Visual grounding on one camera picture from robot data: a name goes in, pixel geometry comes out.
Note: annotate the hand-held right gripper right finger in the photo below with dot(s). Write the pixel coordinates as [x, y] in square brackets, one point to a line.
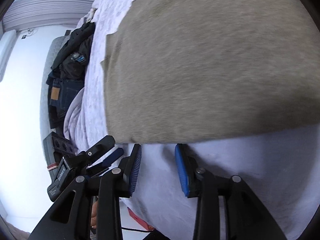
[181, 170]

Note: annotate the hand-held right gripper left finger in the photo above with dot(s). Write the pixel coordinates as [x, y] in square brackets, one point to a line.
[136, 170]

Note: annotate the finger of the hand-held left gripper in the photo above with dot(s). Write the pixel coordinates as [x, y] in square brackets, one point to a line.
[113, 156]
[100, 148]

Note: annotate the tan knit sweater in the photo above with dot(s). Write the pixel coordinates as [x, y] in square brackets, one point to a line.
[205, 60]

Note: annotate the person's left hand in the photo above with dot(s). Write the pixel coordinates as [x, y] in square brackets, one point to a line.
[94, 215]

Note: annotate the black power strip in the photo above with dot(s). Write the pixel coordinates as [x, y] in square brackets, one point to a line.
[62, 143]

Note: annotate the pale grey quilt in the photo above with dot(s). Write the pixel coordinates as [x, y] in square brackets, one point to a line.
[73, 120]

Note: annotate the lavender textured bed blanket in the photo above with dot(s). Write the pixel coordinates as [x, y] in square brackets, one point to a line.
[95, 105]

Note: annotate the flat red box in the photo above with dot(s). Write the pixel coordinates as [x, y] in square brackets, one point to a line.
[138, 218]

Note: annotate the dark blue jeans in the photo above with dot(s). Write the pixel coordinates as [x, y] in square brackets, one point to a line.
[65, 95]

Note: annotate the black jacket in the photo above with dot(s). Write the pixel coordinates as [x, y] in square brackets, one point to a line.
[75, 52]

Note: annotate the beige crumpled cloth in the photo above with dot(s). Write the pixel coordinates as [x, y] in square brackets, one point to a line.
[90, 15]

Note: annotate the pale grey curtain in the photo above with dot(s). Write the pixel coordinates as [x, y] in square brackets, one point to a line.
[45, 7]

